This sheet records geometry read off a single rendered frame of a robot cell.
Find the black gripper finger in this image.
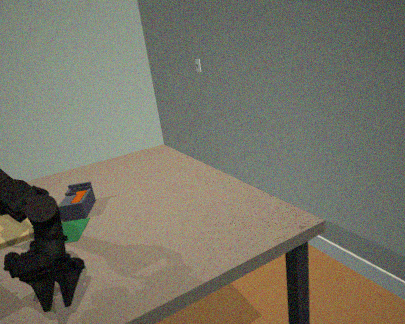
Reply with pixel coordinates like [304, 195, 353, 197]
[19, 270, 57, 312]
[55, 270, 82, 307]

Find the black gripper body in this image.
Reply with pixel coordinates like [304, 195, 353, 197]
[12, 230, 85, 277]

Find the orange l-shaped part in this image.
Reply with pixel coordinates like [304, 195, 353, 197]
[71, 190, 86, 203]

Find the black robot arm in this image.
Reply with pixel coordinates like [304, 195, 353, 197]
[0, 169, 62, 278]

